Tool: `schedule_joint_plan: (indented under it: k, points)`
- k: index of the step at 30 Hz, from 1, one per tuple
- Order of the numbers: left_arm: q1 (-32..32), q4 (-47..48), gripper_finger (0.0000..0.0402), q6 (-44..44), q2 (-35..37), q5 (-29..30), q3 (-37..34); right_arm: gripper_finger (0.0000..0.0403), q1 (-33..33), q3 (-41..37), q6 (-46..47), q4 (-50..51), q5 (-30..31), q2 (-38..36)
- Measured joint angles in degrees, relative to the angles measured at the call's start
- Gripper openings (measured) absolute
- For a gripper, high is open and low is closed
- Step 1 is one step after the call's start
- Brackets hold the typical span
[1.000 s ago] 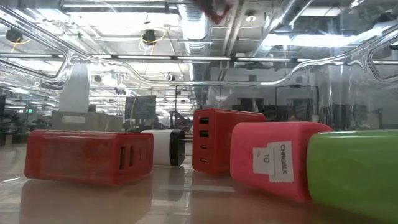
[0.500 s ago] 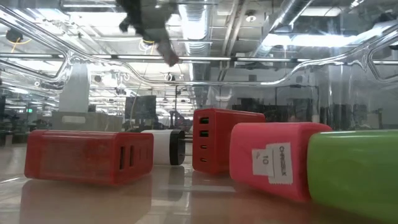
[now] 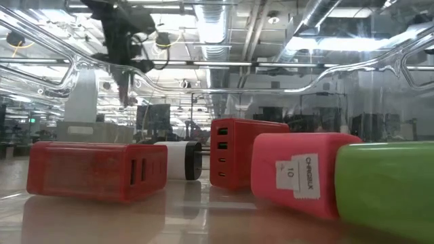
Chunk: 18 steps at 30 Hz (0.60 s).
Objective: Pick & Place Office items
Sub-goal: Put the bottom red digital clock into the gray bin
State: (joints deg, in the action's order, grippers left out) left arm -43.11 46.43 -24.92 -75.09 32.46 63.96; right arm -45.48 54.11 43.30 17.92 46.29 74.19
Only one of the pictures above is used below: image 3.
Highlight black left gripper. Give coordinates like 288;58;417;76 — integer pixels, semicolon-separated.
81;0;157;106

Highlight small grey plastic bin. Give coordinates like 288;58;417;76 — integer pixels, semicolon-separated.
56;121;135;145

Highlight red charger block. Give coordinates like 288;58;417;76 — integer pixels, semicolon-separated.
209;117;291;191
26;141;169;204

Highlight green charger block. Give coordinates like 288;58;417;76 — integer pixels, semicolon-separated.
334;141;434;243

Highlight white and black charger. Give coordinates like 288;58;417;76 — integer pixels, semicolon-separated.
154;140;211;181

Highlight large clear plastic bin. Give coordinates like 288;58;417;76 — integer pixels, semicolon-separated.
0;0;434;244

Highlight dark background monitor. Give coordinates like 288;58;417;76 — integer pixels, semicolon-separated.
135;104;172;131

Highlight white building pillar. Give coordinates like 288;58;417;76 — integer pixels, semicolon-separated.
63;69;99;123

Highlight pink charger with white label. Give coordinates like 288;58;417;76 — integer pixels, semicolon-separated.
250;131;363;221

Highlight black ceiling-hung camera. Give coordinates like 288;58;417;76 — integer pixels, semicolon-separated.
155;31;172;50

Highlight silver ceiling duct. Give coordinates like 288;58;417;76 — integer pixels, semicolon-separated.
195;0;235;113

